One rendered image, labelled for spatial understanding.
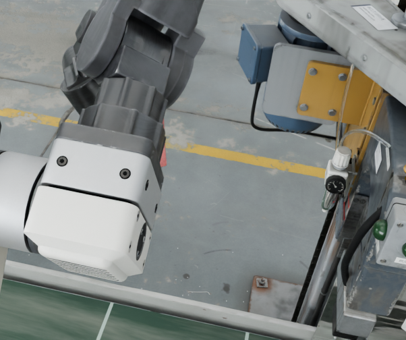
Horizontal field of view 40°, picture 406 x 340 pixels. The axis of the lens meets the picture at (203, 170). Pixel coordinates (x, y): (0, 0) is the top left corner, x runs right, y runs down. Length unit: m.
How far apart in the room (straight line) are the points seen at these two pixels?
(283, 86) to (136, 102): 0.65
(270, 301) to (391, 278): 1.38
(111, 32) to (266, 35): 0.63
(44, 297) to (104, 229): 1.34
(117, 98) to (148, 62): 0.05
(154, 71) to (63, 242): 0.20
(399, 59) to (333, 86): 0.24
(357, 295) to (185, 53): 0.52
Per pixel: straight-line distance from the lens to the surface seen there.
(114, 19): 0.57
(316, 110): 1.16
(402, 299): 1.58
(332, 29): 1.01
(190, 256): 2.38
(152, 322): 1.73
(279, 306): 2.26
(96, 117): 0.52
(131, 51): 0.56
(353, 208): 1.09
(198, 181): 2.70
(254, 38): 1.13
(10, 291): 1.83
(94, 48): 0.57
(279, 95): 1.16
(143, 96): 0.54
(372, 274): 0.91
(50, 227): 0.48
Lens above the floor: 1.83
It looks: 42 degrees down
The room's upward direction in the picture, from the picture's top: 7 degrees clockwise
